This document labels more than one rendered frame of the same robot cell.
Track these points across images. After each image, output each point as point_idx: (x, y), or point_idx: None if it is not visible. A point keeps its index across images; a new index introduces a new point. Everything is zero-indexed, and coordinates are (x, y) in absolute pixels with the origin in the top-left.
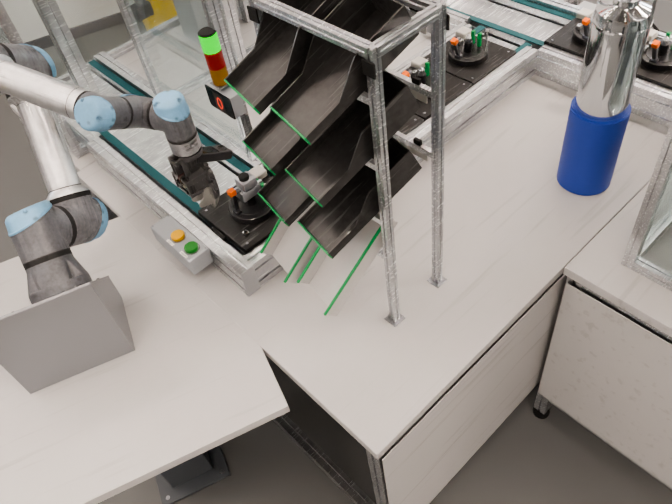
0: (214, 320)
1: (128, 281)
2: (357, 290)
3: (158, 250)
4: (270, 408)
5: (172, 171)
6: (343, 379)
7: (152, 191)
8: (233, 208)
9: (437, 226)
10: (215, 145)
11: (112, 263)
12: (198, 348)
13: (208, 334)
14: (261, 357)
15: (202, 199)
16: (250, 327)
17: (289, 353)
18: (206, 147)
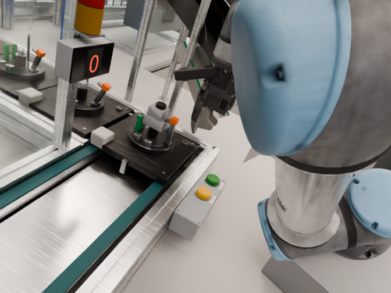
0: (239, 189)
1: (241, 272)
2: (181, 124)
3: (189, 254)
4: (270, 158)
5: (230, 96)
6: (238, 133)
7: (132, 246)
8: (169, 140)
9: None
10: (184, 70)
11: None
12: (263, 195)
13: (251, 191)
14: (248, 163)
15: (214, 116)
16: (233, 169)
17: (237, 151)
18: (197, 68)
